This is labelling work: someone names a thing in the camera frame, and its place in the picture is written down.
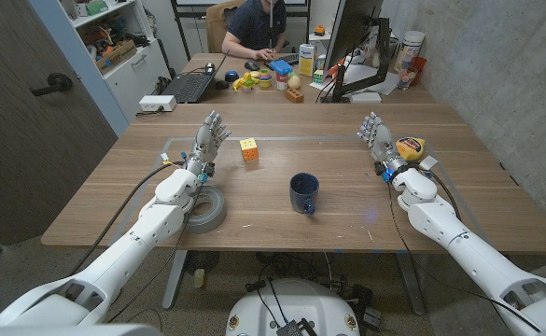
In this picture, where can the white cylindrical canister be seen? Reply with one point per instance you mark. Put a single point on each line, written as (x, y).
(409, 49)

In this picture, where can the white power strip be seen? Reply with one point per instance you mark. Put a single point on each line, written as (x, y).
(157, 102)

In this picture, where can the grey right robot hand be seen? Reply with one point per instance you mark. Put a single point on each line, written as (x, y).
(381, 141)

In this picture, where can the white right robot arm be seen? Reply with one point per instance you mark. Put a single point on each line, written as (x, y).
(468, 242)

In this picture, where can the white shelf cabinet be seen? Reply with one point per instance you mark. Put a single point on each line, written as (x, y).
(118, 51)

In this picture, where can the black computer mouse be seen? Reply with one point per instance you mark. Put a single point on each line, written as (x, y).
(251, 65)

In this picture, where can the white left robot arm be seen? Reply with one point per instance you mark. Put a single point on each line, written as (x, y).
(128, 242)

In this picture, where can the black keyboard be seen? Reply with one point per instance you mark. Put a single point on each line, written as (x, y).
(285, 59)

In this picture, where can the small green puzzle cube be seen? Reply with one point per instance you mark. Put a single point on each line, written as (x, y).
(318, 76)

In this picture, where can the black computer monitor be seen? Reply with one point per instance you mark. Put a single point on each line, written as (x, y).
(351, 30)

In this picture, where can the dark blue ceramic mug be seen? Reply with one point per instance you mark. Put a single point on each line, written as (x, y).
(304, 192)

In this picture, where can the blue lid toy container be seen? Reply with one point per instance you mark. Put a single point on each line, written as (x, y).
(281, 72)

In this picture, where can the grey duct tape roll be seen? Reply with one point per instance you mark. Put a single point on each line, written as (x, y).
(207, 209)

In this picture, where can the white and yellow carton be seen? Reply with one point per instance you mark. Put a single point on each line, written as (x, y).
(306, 60)

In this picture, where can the yellow round toy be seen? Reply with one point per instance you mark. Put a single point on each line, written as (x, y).
(410, 148)

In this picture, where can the black laptop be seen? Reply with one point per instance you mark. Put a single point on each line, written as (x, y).
(189, 85)

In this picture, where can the cardboard box of items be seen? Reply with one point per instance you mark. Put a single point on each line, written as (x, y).
(114, 53)

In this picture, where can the yellow banana toy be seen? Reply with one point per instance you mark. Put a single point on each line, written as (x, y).
(243, 82)

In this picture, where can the red cup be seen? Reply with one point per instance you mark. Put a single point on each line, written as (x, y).
(415, 70)

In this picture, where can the white robot torso base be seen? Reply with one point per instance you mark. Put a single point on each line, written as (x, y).
(292, 308)

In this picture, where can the orange brick block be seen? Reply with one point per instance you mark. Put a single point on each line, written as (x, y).
(294, 95)

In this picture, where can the person in dark shirt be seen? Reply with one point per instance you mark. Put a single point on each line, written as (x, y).
(256, 25)

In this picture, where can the brown office chair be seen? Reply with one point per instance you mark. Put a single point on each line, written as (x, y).
(216, 23)

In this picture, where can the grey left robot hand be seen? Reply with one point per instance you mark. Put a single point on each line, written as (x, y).
(205, 143)

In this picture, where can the colourful puzzle cube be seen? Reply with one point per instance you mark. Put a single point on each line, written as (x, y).
(249, 149)

